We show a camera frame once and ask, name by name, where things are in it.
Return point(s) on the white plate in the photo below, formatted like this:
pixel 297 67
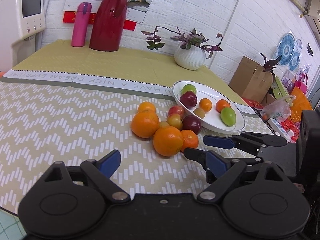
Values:
pixel 212 120

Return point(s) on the flat red box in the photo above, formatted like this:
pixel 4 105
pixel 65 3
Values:
pixel 252 103

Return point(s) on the small cardboard box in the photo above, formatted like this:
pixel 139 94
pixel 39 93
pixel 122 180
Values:
pixel 268 99

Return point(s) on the red thermos jug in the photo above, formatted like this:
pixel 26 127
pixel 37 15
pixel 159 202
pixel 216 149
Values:
pixel 105 30

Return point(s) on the dark purple plant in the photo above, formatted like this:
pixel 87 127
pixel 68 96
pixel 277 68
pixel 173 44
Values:
pixel 268 63

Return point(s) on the dark red apple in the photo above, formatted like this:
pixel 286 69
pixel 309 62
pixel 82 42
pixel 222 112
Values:
pixel 188 100
pixel 191 124

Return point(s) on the elongated green apple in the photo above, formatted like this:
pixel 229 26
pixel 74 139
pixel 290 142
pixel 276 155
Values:
pixel 228 116

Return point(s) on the small blue wall plate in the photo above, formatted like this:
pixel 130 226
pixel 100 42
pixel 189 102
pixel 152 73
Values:
pixel 298 45

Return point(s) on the round green apple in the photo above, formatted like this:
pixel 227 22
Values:
pixel 189 88

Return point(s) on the orange bag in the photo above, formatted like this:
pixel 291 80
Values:
pixel 301 100

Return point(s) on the white dispenser with screen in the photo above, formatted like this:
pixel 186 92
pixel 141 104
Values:
pixel 27 30

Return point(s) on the purple plant in white pot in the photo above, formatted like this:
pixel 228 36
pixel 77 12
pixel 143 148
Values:
pixel 190 58

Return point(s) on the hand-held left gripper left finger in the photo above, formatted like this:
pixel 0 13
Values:
pixel 110 162

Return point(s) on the large blue wall plate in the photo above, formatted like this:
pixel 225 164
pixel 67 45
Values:
pixel 286 48

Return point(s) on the large orange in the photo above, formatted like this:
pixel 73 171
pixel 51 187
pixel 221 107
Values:
pixel 168 141
pixel 145 125

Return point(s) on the small brownish yellow fruit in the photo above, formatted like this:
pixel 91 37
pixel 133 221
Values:
pixel 199 113

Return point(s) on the clear plastic bag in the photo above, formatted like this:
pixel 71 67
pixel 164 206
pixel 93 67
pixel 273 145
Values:
pixel 277 110

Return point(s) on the tangerine with green stem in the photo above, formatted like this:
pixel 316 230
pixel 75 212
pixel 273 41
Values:
pixel 223 105

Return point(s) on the medium orange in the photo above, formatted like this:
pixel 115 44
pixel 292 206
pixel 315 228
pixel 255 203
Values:
pixel 146 106

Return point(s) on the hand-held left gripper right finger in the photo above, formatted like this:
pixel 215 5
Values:
pixel 217 163

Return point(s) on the red patterned packets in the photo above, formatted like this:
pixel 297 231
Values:
pixel 291 128

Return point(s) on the pink gift bag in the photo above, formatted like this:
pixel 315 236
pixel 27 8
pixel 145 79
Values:
pixel 302 82

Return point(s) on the large cardboard box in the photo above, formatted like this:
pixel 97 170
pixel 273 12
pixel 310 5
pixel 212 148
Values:
pixel 247 80

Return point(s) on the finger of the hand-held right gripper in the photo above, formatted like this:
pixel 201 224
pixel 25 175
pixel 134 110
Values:
pixel 220 142
pixel 196 156

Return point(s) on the medium blue wall plate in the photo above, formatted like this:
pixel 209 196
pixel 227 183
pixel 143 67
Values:
pixel 295 60

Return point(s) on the green yellow box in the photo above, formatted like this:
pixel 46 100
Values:
pixel 278 88

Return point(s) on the beige wall-mounted unit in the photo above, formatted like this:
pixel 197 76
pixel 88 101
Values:
pixel 312 3

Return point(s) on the white wall conduit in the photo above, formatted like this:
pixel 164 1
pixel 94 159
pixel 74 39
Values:
pixel 228 25

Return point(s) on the pink bottle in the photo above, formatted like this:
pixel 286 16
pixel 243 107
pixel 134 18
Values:
pixel 78 30

